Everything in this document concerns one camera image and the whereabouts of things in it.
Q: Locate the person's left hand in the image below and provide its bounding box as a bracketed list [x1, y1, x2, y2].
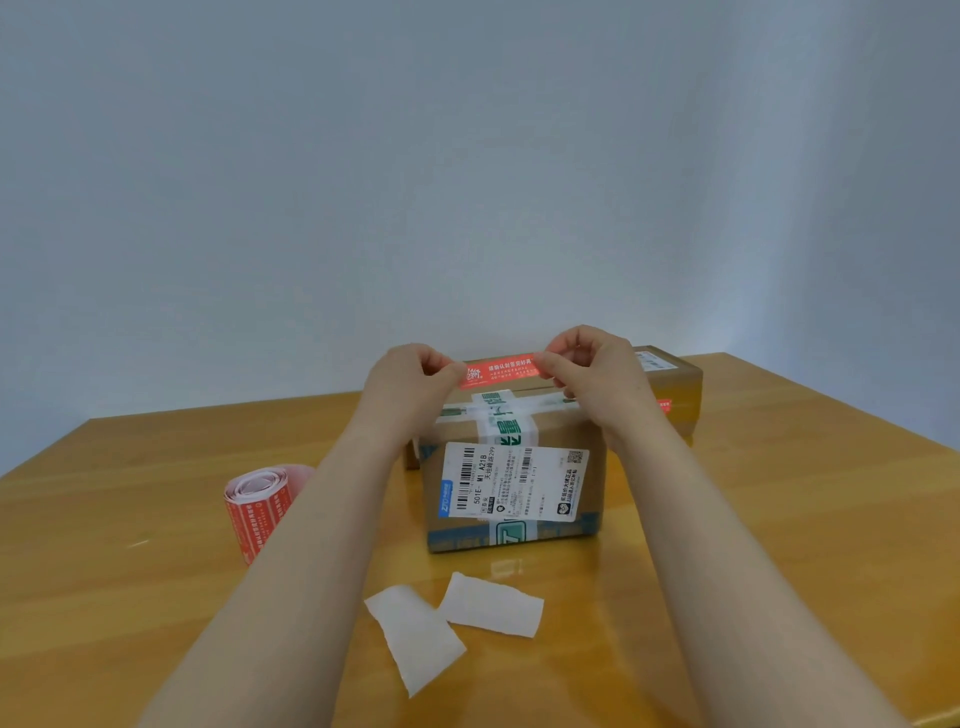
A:
[358, 342, 469, 453]

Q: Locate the person's right hand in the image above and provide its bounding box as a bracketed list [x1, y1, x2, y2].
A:
[530, 323, 667, 448]

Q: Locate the box with green GT tape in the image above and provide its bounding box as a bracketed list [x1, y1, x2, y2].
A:
[416, 388, 610, 556]

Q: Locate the wide cardboard box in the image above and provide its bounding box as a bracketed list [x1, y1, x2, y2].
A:
[404, 355, 562, 473]

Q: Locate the cardboard box with torn tape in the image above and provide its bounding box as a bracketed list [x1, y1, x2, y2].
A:
[632, 344, 706, 445]

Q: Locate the roll of red stickers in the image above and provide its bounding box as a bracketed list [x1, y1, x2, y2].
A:
[222, 463, 318, 568]

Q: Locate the white backing paper piece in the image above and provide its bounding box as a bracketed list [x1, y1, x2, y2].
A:
[435, 570, 547, 641]
[362, 584, 469, 700]

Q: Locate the person's left forearm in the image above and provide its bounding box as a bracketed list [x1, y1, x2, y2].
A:
[138, 423, 410, 728]

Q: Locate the person's right forearm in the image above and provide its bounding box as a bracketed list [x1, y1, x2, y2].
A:
[611, 419, 913, 728]

